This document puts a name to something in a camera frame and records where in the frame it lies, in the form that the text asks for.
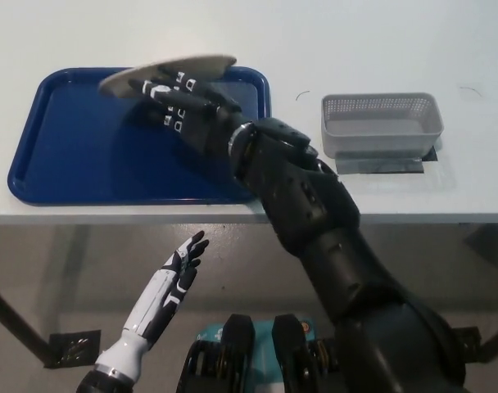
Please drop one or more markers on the blue plastic serving tray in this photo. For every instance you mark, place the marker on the blue plastic serving tray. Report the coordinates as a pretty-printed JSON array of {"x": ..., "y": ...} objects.
[{"x": 81, "y": 155}]

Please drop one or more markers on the white and black left hand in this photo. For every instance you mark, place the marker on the white and black left hand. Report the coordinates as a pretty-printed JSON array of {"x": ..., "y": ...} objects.
[{"x": 155, "y": 311}]

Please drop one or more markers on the grey perforated plastic basket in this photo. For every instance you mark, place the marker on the grey perforated plastic basket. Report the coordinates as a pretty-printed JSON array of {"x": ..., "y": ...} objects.
[{"x": 380, "y": 141}]

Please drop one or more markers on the black and white right hand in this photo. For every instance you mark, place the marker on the black and white right hand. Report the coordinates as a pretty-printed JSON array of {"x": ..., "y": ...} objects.
[{"x": 200, "y": 118}]

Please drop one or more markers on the beige round paper plate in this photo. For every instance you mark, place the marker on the beige round paper plate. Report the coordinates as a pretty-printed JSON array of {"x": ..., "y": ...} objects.
[{"x": 200, "y": 65}]

